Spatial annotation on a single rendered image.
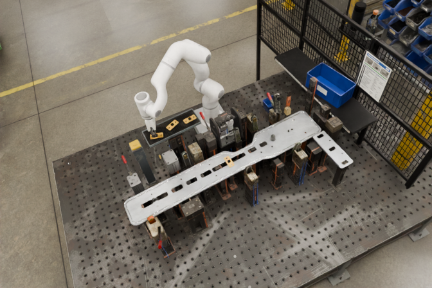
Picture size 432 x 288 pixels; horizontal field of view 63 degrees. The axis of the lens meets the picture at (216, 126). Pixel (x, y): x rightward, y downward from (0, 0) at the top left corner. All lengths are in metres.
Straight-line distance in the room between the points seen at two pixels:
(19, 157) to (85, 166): 1.45
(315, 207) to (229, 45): 2.71
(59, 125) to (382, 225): 3.34
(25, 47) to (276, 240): 4.39
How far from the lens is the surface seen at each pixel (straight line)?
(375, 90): 2.48
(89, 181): 2.82
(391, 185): 2.72
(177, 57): 2.02
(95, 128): 4.07
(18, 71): 5.28
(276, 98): 2.35
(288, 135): 2.42
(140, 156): 2.34
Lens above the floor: 2.95
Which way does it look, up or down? 52 degrees down
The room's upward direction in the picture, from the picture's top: 8 degrees counter-clockwise
